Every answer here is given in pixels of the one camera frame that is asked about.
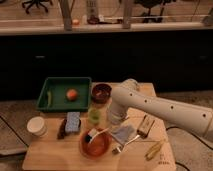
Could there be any silver fork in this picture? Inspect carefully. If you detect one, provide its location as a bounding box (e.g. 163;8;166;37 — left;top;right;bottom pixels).
112;135;140;155

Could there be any black-bristled dish brush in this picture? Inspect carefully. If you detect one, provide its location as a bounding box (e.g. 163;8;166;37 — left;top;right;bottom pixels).
84;128;108;143

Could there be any orange tomato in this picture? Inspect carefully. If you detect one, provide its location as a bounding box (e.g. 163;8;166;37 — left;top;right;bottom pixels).
66;89;78;101

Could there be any dark maroon bowl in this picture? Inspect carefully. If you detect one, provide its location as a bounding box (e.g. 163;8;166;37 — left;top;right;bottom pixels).
91;83;112;104

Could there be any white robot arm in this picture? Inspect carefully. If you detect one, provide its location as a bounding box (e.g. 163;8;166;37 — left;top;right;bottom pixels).
107;79;213;142

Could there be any blue sponge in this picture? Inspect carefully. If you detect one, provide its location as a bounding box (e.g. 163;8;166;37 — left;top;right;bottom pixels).
65;112;80;133

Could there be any green pea pod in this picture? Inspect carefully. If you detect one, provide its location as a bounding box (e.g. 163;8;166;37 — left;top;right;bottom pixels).
47;91;52;107

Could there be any brown rectangular block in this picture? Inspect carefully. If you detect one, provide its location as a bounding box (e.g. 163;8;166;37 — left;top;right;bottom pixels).
137;115;155;138

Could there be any black office chair base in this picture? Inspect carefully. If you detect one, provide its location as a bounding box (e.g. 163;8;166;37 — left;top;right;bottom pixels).
22;0;53;14

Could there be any black office chair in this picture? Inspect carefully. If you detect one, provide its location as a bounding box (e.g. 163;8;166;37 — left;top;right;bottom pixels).
134;0;176;23

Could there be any green plastic tray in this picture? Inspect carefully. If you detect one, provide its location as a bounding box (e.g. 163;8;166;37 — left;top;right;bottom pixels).
37;77;92;112

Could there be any grey cloth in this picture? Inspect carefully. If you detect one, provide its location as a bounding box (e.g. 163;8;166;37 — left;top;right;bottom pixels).
110;125;135;145

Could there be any green plastic cup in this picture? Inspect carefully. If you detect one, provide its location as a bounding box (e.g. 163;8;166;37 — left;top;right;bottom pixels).
88;108;101;125

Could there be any black cable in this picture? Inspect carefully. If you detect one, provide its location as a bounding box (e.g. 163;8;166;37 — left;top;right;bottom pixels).
165;125;213;151

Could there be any dark brown brush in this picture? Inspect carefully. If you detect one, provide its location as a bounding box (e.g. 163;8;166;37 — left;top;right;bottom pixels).
57;119;66;139

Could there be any white cup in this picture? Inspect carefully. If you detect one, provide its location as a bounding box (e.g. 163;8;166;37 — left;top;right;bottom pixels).
27;116;47;136

